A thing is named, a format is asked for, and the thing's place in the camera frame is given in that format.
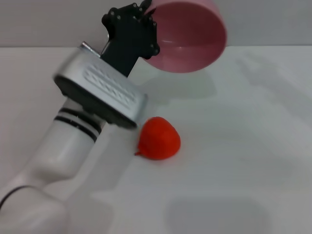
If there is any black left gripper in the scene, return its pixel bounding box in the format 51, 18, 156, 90
100, 0, 161, 78

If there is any pink plastic bowl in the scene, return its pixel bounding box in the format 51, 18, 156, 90
143, 0, 229, 74

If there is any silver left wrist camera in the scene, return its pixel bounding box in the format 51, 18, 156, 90
53, 47, 148, 128

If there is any orange toy fruit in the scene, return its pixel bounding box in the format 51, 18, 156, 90
134, 116, 182, 162

